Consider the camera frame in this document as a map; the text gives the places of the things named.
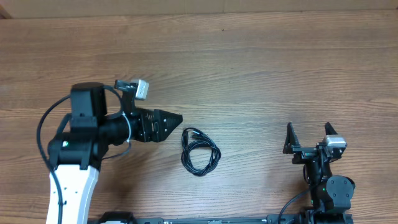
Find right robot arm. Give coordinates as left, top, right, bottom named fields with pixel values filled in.
left=277, top=122, right=356, bottom=223

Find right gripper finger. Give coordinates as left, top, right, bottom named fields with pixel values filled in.
left=324, top=122, right=338, bottom=135
left=283, top=122, right=301, bottom=154

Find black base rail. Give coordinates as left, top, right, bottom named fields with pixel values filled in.
left=87, top=212, right=354, bottom=224

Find black usb cable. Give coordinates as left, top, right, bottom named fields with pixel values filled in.
left=180, top=127, right=222, bottom=177

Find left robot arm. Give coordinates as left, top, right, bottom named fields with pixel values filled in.
left=45, top=80, right=183, bottom=223

